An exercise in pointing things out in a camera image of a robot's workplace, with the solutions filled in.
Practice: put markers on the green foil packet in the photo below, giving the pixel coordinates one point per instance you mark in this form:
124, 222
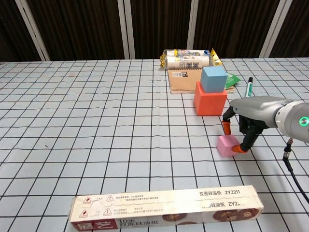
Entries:
231, 81

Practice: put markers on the aluminium post with bracket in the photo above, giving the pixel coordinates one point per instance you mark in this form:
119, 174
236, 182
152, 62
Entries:
193, 24

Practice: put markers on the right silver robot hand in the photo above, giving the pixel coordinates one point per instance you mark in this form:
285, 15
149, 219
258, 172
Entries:
256, 108

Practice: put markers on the blue foam cube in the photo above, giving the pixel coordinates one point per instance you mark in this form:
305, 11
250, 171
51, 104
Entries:
213, 81

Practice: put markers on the green white marker pen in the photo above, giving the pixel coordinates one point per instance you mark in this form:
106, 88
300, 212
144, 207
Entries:
249, 87

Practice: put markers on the brown cardboard box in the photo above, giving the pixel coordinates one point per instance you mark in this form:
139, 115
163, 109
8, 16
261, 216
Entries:
181, 83

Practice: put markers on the long baking paper box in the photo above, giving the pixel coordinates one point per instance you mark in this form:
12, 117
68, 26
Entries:
157, 205

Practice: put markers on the checked light blue tablecloth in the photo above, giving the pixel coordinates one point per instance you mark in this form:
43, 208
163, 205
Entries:
96, 133

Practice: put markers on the double aluminium frame post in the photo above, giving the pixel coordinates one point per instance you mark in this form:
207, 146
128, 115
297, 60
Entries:
130, 29

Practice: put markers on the white yellow snack package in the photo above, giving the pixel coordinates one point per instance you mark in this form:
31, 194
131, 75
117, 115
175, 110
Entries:
186, 60

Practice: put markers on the pink foam cube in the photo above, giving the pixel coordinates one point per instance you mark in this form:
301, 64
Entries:
225, 145

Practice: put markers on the orange-red foam cube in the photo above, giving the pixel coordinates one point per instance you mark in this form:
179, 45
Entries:
210, 104

